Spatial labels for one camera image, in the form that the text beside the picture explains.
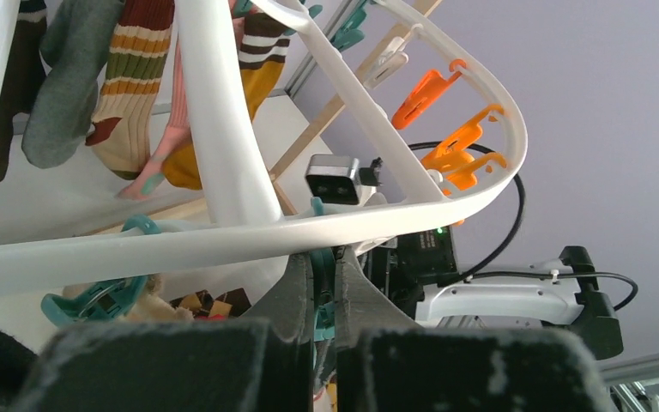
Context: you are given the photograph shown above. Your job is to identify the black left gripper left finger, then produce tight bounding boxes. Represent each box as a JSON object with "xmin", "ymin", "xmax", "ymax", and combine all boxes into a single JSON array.
[{"xmin": 14, "ymin": 253, "xmax": 313, "ymax": 411}]

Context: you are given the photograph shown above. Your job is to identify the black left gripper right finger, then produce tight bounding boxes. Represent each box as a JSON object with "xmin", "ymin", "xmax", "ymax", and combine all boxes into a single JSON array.
[{"xmin": 336, "ymin": 247, "xmax": 617, "ymax": 411}]

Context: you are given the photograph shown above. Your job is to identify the teal clothespin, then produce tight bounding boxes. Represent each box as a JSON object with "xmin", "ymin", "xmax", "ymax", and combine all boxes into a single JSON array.
[
  {"xmin": 309, "ymin": 196, "xmax": 337, "ymax": 342},
  {"xmin": 40, "ymin": 275, "xmax": 148, "ymax": 327}
]

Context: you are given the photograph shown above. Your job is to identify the white clothespin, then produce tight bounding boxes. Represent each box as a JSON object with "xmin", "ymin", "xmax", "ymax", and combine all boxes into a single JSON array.
[{"xmin": 363, "ymin": 24, "xmax": 423, "ymax": 89}]

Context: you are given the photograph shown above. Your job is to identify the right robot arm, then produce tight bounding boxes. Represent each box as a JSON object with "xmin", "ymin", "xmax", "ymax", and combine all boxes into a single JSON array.
[{"xmin": 358, "ymin": 227, "xmax": 638, "ymax": 360}]

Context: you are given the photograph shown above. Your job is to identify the white round clip hanger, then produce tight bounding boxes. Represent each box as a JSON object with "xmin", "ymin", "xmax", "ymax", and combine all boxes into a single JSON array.
[{"xmin": 0, "ymin": 1, "xmax": 528, "ymax": 296}]

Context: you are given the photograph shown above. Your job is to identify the brown argyle sock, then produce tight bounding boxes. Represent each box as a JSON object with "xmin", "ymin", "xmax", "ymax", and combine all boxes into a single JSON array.
[{"xmin": 169, "ymin": 288, "xmax": 251, "ymax": 320}]

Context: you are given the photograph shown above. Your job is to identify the pink sock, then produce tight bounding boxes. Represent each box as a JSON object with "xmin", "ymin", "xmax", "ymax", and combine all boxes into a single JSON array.
[{"xmin": 117, "ymin": 40, "xmax": 190, "ymax": 200}]

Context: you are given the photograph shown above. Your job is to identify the cream multi-striped sock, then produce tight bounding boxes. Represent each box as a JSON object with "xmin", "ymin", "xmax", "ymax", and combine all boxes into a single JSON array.
[{"xmin": 86, "ymin": 0, "xmax": 175, "ymax": 180}]

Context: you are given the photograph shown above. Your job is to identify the mustard yellow sock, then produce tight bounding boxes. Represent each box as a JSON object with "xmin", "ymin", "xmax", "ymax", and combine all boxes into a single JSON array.
[{"xmin": 161, "ymin": 11, "xmax": 292, "ymax": 191}]

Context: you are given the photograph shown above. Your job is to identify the brown white-striped sock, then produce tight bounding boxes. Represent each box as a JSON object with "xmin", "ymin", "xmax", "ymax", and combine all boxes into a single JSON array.
[{"xmin": 0, "ymin": 0, "xmax": 47, "ymax": 182}]

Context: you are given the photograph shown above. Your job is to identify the grey sock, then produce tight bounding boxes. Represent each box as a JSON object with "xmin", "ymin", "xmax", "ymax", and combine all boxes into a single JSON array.
[{"xmin": 21, "ymin": 0, "xmax": 125, "ymax": 169}]

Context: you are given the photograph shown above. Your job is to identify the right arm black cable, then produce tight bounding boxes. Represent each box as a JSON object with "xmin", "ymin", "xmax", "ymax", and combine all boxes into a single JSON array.
[{"xmin": 408, "ymin": 141, "xmax": 639, "ymax": 312}]

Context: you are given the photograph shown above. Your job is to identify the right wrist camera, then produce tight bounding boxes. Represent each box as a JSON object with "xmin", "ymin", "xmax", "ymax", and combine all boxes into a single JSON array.
[{"xmin": 305, "ymin": 154, "xmax": 383, "ymax": 205}]

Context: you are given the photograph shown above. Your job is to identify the wooden rack frame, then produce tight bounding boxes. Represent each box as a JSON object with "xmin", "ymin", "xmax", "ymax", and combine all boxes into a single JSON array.
[{"xmin": 79, "ymin": 0, "xmax": 443, "ymax": 237}]

